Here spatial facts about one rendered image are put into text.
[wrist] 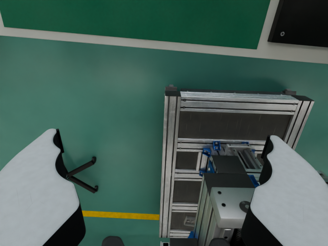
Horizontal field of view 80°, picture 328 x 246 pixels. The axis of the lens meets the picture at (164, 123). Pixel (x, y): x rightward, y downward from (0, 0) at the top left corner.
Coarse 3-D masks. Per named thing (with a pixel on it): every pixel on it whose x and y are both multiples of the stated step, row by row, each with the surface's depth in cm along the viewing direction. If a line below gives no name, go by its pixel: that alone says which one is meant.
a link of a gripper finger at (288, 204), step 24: (264, 168) 10; (288, 168) 9; (312, 168) 9; (264, 192) 8; (288, 192) 8; (312, 192) 8; (264, 216) 7; (288, 216) 7; (312, 216) 7; (264, 240) 6; (288, 240) 6; (312, 240) 6
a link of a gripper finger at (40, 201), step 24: (48, 144) 10; (24, 168) 8; (48, 168) 8; (0, 192) 7; (24, 192) 7; (48, 192) 7; (72, 192) 7; (0, 216) 6; (24, 216) 6; (48, 216) 6; (72, 216) 6; (0, 240) 6; (24, 240) 6; (48, 240) 6; (72, 240) 7
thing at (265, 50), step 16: (272, 0) 45; (0, 16) 46; (272, 16) 46; (0, 32) 47; (16, 32) 47; (32, 32) 47; (48, 32) 47; (64, 32) 47; (160, 48) 49; (176, 48) 49; (192, 48) 49; (208, 48) 49; (224, 48) 49; (240, 48) 49; (272, 48) 49; (288, 48) 49; (304, 48) 49; (320, 48) 49
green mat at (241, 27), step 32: (0, 0) 44; (32, 0) 44; (64, 0) 44; (96, 0) 44; (128, 0) 44; (160, 0) 44; (192, 0) 44; (224, 0) 44; (256, 0) 44; (96, 32) 47; (128, 32) 47; (160, 32) 47; (192, 32) 47; (224, 32) 47; (256, 32) 47
